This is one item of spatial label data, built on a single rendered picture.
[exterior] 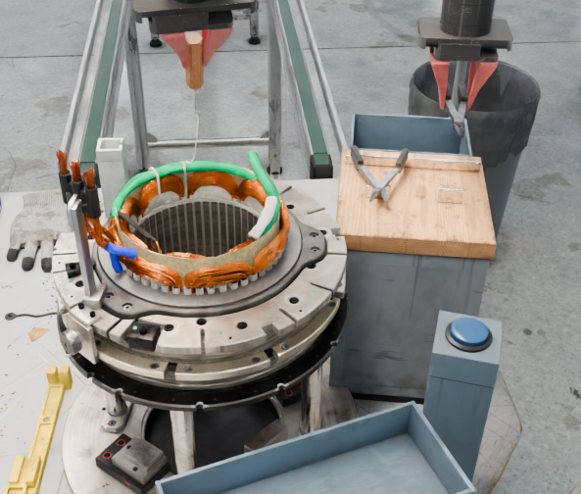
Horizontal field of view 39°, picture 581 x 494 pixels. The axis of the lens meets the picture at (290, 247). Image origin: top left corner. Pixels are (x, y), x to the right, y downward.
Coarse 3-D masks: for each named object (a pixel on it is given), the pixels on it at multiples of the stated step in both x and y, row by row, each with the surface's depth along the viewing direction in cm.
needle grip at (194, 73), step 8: (192, 40) 75; (200, 40) 75; (192, 48) 75; (200, 48) 75; (192, 56) 76; (200, 56) 76; (192, 64) 77; (200, 64) 77; (192, 72) 78; (200, 72) 78; (192, 80) 79; (200, 80) 79; (192, 88) 80
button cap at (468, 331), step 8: (456, 320) 89; (464, 320) 89; (472, 320) 89; (456, 328) 88; (464, 328) 88; (472, 328) 88; (480, 328) 88; (456, 336) 87; (464, 336) 87; (472, 336) 87; (480, 336) 87; (464, 344) 87; (472, 344) 87; (480, 344) 87
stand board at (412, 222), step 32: (480, 160) 112; (352, 192) 105; (416, 192) 105; (480, 192) 105; (352, 224) 99; (384, 224) 99; (416, 224) 99; (448, 224) 99; (480, 224) 100; (448, 256) 98; (480, 256) 98
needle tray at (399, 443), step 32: (384, 416) 76; (416, 416) 76; (288, 448) 73; (320, 448) 75; (352, 448) 77; (384, 448) 77; (416, 448) 77; (160, 480) 69; (192, 480) 71; (224, 480) 72; (256, 480) 74; (288, 480) 74; (320, 480) 74; (352, 480) 74; (384, 480) 74; (416, 480) 74; (448, 480) 73
